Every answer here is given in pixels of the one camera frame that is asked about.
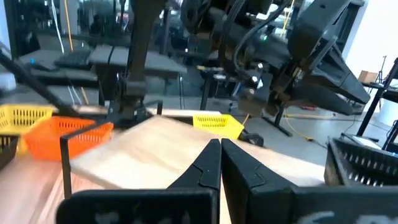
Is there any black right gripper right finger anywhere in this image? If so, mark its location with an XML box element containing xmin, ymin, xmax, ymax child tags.
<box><xmin>221</xmin><ymin>139</ymin><xmax>398</xmax><ymax>224</ymax></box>

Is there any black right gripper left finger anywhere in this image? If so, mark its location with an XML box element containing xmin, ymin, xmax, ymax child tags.
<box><xmin>55</xmin><ymin>139</ymin><xmax>222</xmax><ymax>224</ymax></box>

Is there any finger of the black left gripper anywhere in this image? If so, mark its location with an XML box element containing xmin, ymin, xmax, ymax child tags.
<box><xmin>310</xmin><ymin>46</ymin><xmax>371</xmax><ymax>105</ymax></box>
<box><xmin>290</xmin><ymin>83</ymin><xmax>356</xmax><ymax>116</ymax></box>

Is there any black plastic basket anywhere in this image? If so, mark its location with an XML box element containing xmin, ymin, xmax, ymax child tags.
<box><xmin>0</xmin><ymin>134</ymin><xmax>19</xmax><ymax>171</ymax></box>
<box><xmin>323</xmin><ymin>136</ymin><xmax>398</xmax><ymax>188</ymax></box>

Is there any yellow plastic basket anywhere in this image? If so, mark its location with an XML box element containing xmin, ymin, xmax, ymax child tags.
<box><xmin>0</xmin><ymin>104</ymin><xmax>56</xmax><ymax>136</ymax></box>
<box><xmin>192</xmin><ymin>113</ymin><xmax>246</xmax><ymax>141</ymax></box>

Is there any red plastic basket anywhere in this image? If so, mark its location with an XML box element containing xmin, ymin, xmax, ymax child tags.
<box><xmin>24</xmin><ymin>116</ymin><xmax>114</xmax><ymax>162</ymax></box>

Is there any brown cardboard box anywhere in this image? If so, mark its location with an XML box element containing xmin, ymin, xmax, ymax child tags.
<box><xmin>358</xmin><ymin>70</ymin><xmax>379</xmax><ymax>84</ymax></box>

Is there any black metal stand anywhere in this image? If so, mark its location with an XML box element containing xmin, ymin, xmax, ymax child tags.
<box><xmin>356</xmin><ymin>57</ymin><xmax>398</xmax><ymax>152</ymax></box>

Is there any grey desk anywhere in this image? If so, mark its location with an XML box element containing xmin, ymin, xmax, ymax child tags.
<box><xmin>18</xmin><ymin>45</ymin><xmax>187</xmax><ymax>90</ymax></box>

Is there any black keyboard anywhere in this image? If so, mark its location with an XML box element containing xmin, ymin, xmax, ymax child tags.
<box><xmin>55</xmin><ymin>50</ymin><xmax>93</xmax><ymax>70</ymax></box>

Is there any yellow floor cable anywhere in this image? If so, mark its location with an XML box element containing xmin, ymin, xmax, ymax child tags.
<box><xmin>244</xmin><ymin>112</ymin><xmax>338</xmax><ymax>143</ymax></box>

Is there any wooden shelf black metal frame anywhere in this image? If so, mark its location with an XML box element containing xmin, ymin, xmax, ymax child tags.
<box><xmin>60</xmin><ymin>114</ymin><xmax>326</xmax><ymax>224</ymax></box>

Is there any yellow hanging cable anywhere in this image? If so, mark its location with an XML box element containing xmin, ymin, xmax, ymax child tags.
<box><xmin>63</xmin><ymin>0</ymin><xmax>75</xmax><ymax>53</ymax></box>

